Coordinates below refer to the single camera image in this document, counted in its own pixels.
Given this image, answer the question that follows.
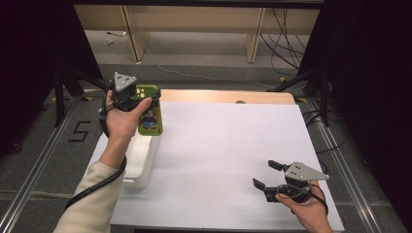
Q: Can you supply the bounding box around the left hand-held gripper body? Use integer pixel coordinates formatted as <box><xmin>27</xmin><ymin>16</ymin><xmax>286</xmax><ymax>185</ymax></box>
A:
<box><xmin>111</xmin><ymin>71</ymin><xmax>144</xmax><ymax>113</ymax></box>

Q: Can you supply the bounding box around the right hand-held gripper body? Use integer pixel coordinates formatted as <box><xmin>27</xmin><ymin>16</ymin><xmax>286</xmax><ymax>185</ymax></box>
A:
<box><xmin>262</xmin><ymin>160</ymin><xmax>331</xmax><ymax>205</ymax></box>

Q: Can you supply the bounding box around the green cartoon phone case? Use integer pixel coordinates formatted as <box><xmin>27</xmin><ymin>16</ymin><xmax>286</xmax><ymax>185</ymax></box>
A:
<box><xmin>135</xmin><ymin>83</ymin><xmax>164</xmax><ymax>138</ymax></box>

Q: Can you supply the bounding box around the white plastic storage box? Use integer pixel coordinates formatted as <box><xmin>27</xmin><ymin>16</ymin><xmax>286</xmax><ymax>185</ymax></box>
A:
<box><xmin>121</xmin><ymin>132</ymin><xmax>161</xmax><ymax>189</ymax></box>

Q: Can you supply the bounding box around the person's right hand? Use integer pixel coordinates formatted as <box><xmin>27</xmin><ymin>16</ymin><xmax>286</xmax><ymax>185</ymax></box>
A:
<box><xmin>275</xmin><ymin>180</ymin><xmax>334</xmax><ymax>233</ymax></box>

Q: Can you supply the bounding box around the person's left hand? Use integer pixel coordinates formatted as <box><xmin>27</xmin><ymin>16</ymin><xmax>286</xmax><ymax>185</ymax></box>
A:
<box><xmin>104</xmin><ymin>89</ymin><xmax>154</xmax><ymax>145</ymax></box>

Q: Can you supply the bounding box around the black metal stand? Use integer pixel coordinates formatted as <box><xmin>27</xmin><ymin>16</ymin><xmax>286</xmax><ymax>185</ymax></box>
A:
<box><xmin>266</xmin><ymin>66</ymin><xmax>331</xmax><ymax>127</ymax></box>
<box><xmin>52</xmin><ymin>66</ymin><xmax>115</xmax><ymax>128</ymax></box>

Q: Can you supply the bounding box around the beige wooden shelf unit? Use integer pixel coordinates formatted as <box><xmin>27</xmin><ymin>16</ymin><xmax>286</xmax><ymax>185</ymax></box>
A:
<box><xmin>73</xmin><ymin>3</ymin><xmax>322</xmax><ymax>64</ymax></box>

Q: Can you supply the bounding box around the black curtain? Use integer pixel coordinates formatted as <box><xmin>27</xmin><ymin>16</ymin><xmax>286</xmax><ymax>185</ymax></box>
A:
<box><xmin>0</xmin><ymin>0</ymin><xmax>105</xmax><ymax>156</ymax></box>
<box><xmin>297</xmin><ymin>0</ymin><xmax>412</xmax><ymax>224</ymax></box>

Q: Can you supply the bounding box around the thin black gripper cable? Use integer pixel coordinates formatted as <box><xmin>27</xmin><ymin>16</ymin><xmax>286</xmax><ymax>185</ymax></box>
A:
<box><xmin>290</xmin><ymin>183</ymin><xmax>329</xmax><ymax>217</ymax></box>

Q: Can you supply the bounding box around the aluminium floor rail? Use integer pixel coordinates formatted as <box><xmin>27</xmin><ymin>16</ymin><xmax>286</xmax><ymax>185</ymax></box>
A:
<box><xmin>307</xmin><ymin>98</ymin><xmax>383</xmax><ymax>233</ymax></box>
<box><xmin>0</xmin><ymin>96</ymin><xmax>82</xmax><ymax>233</ymax></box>

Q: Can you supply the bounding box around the thick black gripper cable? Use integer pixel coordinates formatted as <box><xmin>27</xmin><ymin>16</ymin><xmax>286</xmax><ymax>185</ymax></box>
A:
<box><xmin>64</xmin><ymin>84</ymin><xmax>128</xmax><ymax>212</ymax></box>

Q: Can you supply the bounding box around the bundle of black cables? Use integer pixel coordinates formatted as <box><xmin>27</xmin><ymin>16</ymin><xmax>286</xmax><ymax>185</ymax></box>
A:
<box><xmin>260</xmin><ymin>8</ymin><xmax>309</xmax><ymax>77</ymax></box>

